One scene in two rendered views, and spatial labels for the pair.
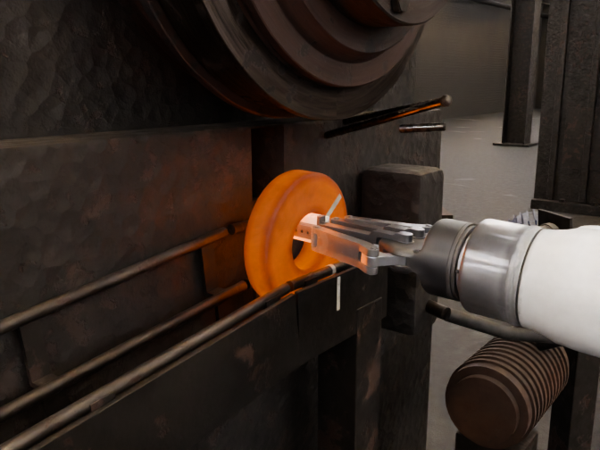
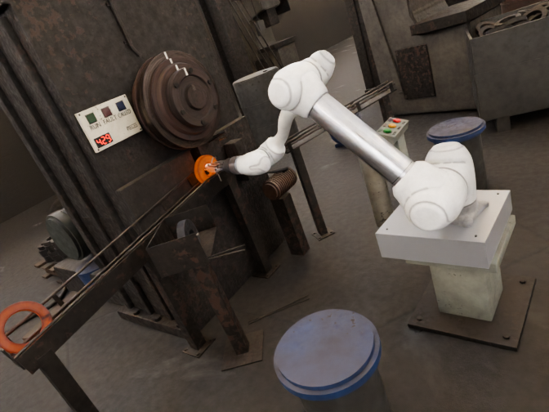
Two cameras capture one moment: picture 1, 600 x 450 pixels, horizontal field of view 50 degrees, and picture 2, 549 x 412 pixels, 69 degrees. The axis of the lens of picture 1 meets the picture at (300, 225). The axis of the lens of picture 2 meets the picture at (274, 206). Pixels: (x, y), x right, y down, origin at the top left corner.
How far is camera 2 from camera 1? 144 cm
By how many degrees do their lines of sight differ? 11
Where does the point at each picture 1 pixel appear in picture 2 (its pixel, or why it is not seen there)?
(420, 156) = (242, 132)
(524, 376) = (276, 181)
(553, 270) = (239, 164)
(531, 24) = not seen: outside the picture
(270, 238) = (198, 172)
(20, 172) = (150, 177)
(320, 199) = (207, 160)
